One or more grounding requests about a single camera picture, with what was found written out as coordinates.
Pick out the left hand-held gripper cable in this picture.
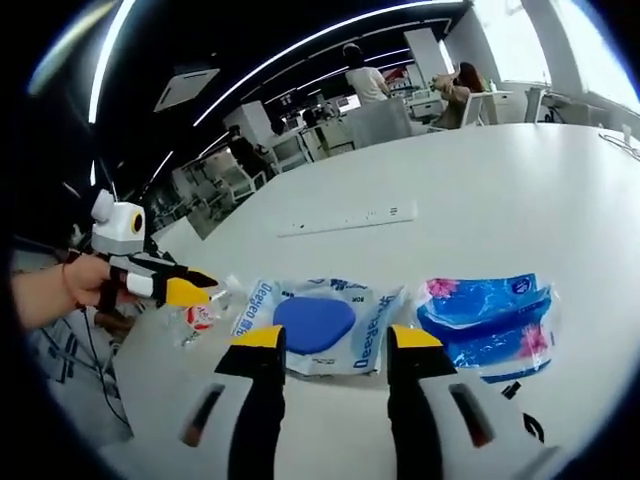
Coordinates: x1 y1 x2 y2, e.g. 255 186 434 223
82 307 134 431

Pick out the white cable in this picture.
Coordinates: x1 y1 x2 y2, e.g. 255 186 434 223
597 127 640 162

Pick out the clear plastic water bottle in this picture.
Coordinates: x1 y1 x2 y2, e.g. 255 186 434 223
164 273 254 351

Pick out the curved ceiling light strip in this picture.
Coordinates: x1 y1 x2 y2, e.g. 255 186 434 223
192 0 467 127

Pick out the white wipes pack blue lid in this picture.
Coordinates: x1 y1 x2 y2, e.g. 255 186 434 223
228 277 406 379

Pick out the bright window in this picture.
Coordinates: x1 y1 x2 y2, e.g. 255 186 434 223
474 0 640 101

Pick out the white office chair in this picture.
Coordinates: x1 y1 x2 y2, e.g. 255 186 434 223
457 92 490 129
269 132 312 174

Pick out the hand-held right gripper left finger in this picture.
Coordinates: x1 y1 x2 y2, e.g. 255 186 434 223
164 323 288 480

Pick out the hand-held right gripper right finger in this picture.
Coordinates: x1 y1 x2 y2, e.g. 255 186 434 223
387 323 526 480

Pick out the person's left hand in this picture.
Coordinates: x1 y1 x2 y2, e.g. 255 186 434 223
60 253 113 308

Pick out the ceiling air conditioner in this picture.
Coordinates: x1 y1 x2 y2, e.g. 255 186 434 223
152 67 221 114

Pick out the blue tissue pack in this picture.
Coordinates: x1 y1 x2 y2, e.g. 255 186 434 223
414 272 557 385

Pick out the grey chair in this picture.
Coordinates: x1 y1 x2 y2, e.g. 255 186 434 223
347 97 414 149

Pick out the white power strip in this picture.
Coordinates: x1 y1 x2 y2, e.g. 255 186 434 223
276 199 419 239

